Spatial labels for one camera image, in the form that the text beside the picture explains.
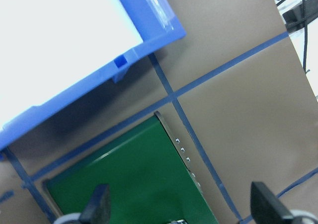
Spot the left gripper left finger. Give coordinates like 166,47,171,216
79,184,111,224

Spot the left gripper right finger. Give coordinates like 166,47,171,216
250,181,318,224

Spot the yellow push button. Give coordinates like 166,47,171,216
168,219,187,224

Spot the green conveyor belt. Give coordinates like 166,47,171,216
43,112,217,224

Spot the white foam pad left bin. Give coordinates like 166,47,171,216
0,0,143,128

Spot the left blue plastic bin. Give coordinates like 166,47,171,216
0,0,186,149

